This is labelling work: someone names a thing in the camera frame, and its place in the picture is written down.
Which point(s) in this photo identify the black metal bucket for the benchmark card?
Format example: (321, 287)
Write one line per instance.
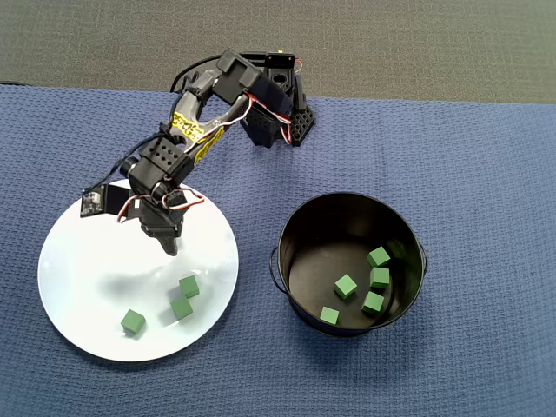
(304, 269)

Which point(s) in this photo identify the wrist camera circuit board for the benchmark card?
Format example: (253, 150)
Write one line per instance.
(92, 202)

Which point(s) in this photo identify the blue woven cloth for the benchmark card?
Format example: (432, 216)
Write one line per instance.
(478, 217)

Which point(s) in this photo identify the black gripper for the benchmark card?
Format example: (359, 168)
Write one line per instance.
(162, 226)

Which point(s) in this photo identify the white round plate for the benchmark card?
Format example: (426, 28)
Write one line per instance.
(87, 304)

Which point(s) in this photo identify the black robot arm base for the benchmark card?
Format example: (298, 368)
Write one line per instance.
(302, 123)

